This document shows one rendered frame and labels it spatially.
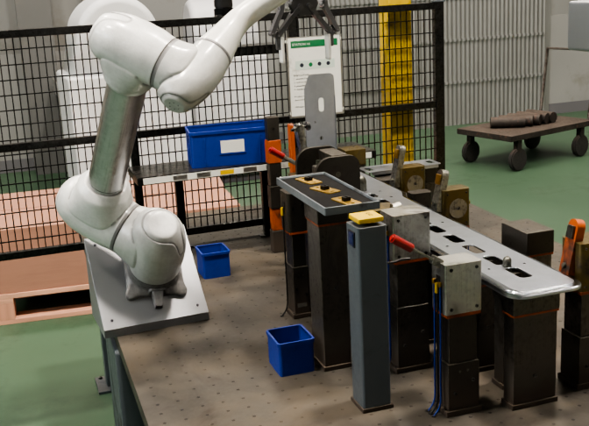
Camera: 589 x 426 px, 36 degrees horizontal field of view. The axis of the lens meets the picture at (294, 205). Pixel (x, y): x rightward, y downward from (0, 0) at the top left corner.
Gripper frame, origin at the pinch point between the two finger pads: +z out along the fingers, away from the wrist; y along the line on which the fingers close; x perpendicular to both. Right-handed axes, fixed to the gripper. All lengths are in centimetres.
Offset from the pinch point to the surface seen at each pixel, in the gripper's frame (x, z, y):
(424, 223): -48, 38, 12
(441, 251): -48, 46, 17
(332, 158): -10.0, 27.3, 3.1
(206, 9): 501, 1, 92
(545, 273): -73, 46, 30
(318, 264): -37, 48, -12
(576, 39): -195, -18, -52
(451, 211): -8, 48, 41
